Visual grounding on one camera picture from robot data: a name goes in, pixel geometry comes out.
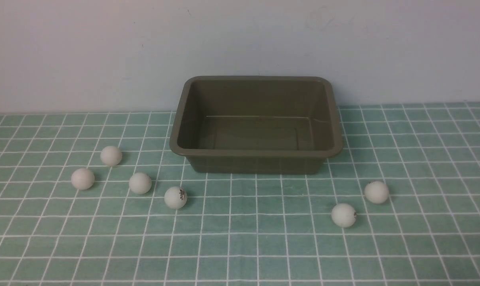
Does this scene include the white ping-pong ball with logo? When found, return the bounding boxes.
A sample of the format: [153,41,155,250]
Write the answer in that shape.
[164,186,188,209]

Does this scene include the olive green plastic bin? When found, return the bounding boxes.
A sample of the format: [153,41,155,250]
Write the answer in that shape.
[170,76,343,174]

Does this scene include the green checkered tablecloth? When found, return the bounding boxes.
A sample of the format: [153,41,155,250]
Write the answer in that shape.
[0,102,480,286]

